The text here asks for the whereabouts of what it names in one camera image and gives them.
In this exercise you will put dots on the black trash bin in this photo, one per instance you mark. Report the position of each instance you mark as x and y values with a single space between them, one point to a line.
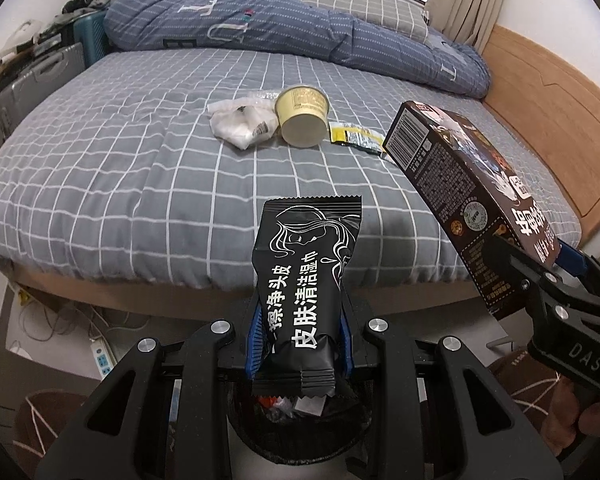
283 435

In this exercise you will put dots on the clear bubble wrap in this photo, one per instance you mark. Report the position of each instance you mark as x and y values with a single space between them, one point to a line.
260 98

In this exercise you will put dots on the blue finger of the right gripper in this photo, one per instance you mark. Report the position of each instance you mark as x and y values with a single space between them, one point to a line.
510 262
571 260

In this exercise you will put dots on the grey suitcase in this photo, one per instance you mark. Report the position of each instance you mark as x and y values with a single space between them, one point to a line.
19 97

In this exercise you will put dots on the teal suitcase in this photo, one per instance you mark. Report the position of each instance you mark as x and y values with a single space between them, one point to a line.
89 30

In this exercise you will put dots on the grey checked bed sheet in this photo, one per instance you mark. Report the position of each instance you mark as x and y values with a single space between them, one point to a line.
117 175

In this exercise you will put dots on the white power strip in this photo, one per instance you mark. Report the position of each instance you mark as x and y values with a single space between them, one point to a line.
103 357

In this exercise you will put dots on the brown carton box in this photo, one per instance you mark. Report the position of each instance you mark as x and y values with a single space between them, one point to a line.
473 193

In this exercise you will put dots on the grey checked pillow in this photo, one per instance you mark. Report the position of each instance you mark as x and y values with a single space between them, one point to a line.
402 16

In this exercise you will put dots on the blue striped duvet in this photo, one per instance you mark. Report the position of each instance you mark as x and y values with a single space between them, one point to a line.
294 27

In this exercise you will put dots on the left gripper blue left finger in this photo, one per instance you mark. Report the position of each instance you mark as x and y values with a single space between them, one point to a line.
255 343

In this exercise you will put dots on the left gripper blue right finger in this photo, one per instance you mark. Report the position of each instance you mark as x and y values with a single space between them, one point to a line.
345 336

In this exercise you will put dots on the black wet wipe packet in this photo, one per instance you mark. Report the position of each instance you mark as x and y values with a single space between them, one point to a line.
303 247

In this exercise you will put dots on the wooden bed frame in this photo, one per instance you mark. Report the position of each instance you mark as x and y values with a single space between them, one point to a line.
170 301

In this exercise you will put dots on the yellow noodle cup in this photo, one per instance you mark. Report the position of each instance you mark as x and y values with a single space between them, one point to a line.
302 113

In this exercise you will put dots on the wooden headboard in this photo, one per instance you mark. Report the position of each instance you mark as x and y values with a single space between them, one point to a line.
555 110

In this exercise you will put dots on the yellow snack wrapper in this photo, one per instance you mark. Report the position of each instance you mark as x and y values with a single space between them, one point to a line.
356 136

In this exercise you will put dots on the clutter on suitcases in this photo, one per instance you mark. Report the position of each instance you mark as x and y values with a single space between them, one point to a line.
34 39

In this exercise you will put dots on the right hand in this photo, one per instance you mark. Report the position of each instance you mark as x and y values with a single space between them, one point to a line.
567 417

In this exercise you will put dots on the white translucent plastic bag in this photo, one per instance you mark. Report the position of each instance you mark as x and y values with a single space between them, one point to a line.
243 122

